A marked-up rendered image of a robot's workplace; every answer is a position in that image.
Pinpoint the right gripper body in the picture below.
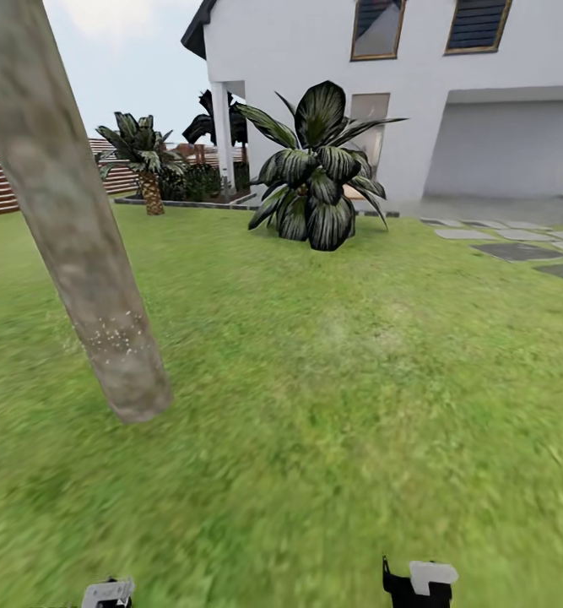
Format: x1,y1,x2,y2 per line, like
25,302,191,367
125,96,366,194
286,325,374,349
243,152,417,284
389,575,450,608

